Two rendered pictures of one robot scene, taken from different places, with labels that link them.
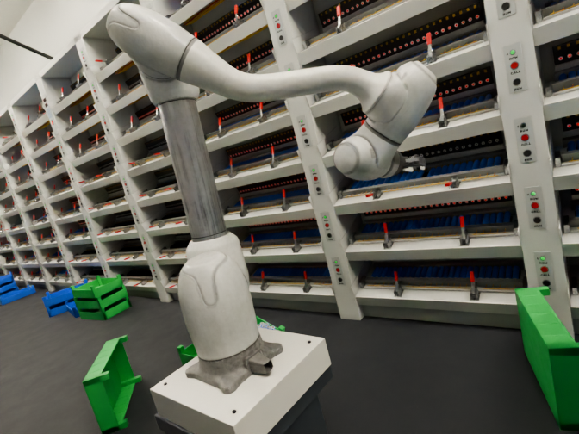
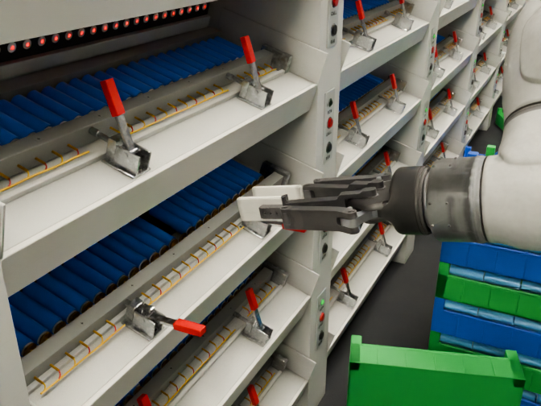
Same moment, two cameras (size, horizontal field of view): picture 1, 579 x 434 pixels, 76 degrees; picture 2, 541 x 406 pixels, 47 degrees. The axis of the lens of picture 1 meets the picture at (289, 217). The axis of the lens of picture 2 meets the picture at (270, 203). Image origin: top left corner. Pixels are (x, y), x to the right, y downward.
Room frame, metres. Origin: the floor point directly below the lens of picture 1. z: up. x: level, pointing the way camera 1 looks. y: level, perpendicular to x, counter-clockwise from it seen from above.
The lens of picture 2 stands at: (1.31, 0.26, 0.92)
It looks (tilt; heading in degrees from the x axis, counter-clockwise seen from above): 25 degrees down; 257
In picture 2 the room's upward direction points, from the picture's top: straight up
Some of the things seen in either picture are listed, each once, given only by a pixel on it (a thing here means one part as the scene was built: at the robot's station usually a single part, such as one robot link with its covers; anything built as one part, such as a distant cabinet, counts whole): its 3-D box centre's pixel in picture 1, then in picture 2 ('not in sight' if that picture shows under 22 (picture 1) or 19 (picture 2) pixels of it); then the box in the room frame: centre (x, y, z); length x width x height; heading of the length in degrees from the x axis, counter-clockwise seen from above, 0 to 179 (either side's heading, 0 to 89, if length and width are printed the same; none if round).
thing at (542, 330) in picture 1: (552, 350); (427, 399); (0.82, -0.55, 0.10); 0.30 x 0.08 x 0.20; 158
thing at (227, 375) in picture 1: (237, 354); not in sight; (0.82, 0.20, 0.30); 0.22 x 0.18 x 0.06; 46
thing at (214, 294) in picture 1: (215, 298); not in sight; (0.85, 0.22, 0.44); 0.18 x 0.16 x 0.22; 6
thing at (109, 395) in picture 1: (115, 380); not in sight; (1.25, 0.76, 0.10); 0.30 x 0.08 x 0.20; 11
